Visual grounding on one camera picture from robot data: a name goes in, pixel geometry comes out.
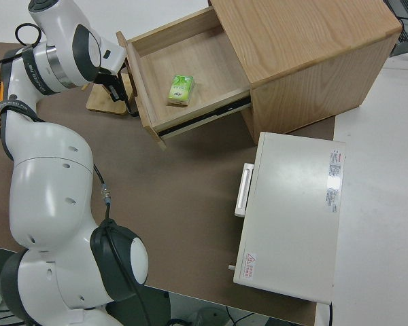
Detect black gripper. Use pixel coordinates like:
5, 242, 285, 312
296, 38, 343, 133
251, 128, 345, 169
94, 67, 128, 103

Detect wooden drawer with black handle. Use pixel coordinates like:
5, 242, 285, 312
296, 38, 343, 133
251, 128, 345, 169
115, 7, 252, 151

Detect green tissue pack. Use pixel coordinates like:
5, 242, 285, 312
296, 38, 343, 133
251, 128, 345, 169
166, 74, 195, 108

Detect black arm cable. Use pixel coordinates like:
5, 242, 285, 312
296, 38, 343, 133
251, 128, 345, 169
0, 22, 150, 326

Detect brown table mat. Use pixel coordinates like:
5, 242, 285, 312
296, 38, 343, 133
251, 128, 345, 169
0, 42, 337, 326

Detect wooden mug rack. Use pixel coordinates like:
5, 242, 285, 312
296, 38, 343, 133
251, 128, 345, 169
86, 73, 137, 117

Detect white toaster oven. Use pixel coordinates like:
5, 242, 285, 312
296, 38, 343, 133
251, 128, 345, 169
227, 131, 347, 305

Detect light wooden cabinet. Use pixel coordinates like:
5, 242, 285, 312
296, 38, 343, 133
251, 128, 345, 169
207, 0, 403, 145

